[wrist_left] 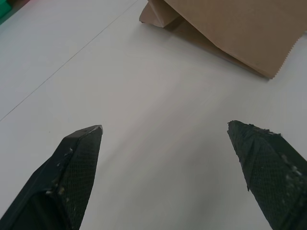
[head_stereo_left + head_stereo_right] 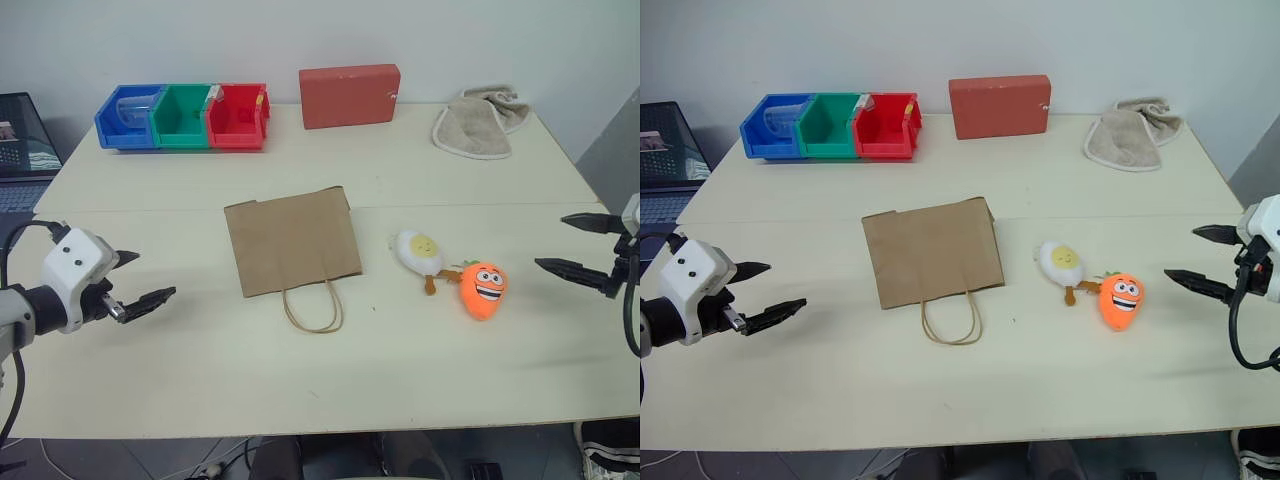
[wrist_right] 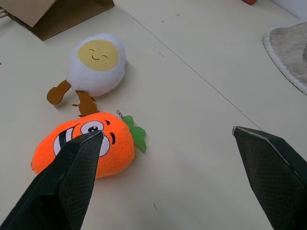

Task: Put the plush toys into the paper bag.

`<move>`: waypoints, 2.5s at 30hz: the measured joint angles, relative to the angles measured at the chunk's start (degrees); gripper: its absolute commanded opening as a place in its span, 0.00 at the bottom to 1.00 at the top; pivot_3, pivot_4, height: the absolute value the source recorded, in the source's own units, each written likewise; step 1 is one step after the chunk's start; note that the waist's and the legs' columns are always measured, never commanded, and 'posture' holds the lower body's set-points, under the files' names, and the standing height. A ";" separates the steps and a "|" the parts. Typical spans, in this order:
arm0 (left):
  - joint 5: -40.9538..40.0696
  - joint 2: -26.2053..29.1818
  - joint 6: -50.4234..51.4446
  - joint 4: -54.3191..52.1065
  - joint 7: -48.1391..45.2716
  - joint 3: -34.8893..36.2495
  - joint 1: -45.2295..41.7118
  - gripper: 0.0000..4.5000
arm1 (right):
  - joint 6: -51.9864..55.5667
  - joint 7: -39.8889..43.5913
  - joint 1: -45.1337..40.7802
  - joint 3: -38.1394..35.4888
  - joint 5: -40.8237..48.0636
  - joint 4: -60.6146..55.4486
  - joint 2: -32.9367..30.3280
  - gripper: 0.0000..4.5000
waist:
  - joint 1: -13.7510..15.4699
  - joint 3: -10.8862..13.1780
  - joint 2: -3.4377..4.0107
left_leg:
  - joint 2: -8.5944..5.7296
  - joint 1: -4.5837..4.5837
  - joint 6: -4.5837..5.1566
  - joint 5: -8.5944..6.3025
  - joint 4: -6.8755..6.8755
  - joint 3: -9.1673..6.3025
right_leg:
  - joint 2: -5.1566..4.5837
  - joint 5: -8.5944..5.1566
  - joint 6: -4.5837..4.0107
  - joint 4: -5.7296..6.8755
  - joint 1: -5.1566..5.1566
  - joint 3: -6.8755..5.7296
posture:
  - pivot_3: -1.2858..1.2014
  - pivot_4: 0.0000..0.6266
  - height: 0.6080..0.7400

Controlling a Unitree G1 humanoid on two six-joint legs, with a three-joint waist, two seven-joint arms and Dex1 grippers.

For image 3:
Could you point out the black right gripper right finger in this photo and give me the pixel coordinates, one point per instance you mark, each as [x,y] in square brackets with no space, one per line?
[271,172]

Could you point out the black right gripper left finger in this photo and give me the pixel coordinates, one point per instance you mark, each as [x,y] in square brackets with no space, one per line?
[60,182]

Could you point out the orange carrot plush toy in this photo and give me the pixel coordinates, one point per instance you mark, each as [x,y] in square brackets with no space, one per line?
[117,153]

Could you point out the white egg plush toy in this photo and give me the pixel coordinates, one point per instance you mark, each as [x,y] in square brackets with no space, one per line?
[96,69]

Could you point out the grey white-trimmed cloth mat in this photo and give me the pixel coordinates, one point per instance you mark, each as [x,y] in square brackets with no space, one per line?
[290,50]

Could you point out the brown cardboard box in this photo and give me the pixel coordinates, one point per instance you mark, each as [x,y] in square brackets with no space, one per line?
[55,14]

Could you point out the red object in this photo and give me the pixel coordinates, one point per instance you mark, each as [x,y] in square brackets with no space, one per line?
[249,1]

